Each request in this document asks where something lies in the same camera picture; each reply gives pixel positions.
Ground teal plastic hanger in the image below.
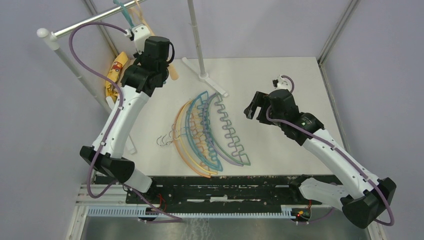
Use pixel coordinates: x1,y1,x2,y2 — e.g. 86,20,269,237
112,0,135,29

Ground blue wavy hanger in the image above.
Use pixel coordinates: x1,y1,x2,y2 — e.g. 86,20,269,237
185,91,223,173

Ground yellow patterned cloth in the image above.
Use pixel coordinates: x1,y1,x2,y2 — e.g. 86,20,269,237
104,51,129,102

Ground beige cloth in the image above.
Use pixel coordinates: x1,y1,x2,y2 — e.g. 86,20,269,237
123,59,140,76

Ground orange wavy hanger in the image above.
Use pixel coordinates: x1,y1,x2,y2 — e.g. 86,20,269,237
156,100,218,179

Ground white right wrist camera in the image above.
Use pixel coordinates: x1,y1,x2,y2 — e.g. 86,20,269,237
272,75,293,92

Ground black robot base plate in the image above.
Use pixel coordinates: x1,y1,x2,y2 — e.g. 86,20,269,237
94,174,323,215

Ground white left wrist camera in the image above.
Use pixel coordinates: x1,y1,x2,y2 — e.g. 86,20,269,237
124,24,152,54

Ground green wavy hanger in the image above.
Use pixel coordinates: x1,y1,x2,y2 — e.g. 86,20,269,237
205,93,252,166

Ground white slotted cable duct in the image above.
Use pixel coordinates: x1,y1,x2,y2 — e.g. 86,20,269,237
87,206,296,220

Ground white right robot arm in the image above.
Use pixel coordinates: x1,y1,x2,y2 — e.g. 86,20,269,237
243,89,397,229

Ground beige plastic hanger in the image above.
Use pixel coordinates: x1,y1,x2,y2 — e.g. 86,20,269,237
132,0,179,81

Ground white clothes rack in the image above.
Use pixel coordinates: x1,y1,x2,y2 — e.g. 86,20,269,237
36,0,230,155

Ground yellow wavy hanger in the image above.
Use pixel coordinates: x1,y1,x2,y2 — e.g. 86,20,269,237
164,107,200,163

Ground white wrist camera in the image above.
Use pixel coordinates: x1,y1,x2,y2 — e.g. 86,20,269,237
272,75,293,92
124,24,152,54

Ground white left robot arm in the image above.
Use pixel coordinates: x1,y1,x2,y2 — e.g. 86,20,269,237
80,36,175,193

